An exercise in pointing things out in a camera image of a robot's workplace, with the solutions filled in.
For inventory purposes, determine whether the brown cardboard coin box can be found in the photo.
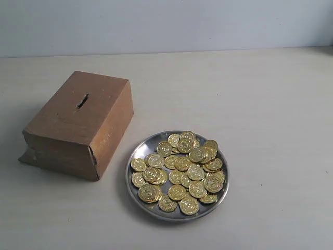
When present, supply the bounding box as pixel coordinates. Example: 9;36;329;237
19;71;134;181

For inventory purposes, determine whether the gold coin back top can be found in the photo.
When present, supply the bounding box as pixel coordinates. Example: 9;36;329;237
180;131;196;144

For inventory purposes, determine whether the gold coin back left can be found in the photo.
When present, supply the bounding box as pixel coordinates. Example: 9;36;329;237
156;141;173;157

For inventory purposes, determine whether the gold coin far left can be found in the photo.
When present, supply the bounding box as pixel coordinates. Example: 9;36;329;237
131;158;147;172

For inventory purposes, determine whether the round silver metal plate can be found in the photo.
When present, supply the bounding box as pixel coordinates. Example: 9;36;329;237
125;130;229;222

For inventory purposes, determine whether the gold coin left stack top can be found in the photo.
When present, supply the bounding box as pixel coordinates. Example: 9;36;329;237
143;167;161;183

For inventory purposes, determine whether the gold coin stack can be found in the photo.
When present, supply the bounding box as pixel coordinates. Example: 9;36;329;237
143;167;161;183
138;184;163;203

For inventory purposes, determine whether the gold coin lower left edge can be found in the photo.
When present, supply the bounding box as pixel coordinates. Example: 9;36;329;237
132;172;147;188

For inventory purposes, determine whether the gold coin stack front left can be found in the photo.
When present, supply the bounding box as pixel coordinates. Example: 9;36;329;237
138;184;163;203

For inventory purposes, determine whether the gold coin right side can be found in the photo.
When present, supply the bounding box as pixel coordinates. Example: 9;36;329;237
204;176;223;193

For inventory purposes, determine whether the gold coin front centre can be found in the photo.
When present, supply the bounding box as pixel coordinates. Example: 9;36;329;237
158;195;177;212

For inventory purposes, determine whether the gold coin front right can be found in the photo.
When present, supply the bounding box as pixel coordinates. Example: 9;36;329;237
179;197;199;216

